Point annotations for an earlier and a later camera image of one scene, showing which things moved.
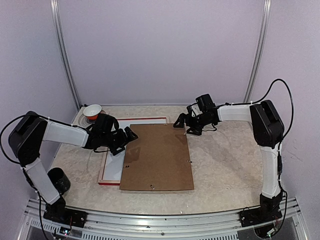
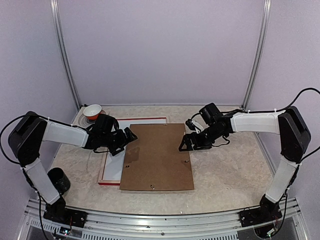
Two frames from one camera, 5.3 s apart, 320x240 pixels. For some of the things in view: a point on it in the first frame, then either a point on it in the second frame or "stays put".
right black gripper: x=182 y=117 to x=187 y=138
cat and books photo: x=113 y=164 stays put
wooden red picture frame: x=112 y=164 stays put
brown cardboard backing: x=158 y=159 stays put
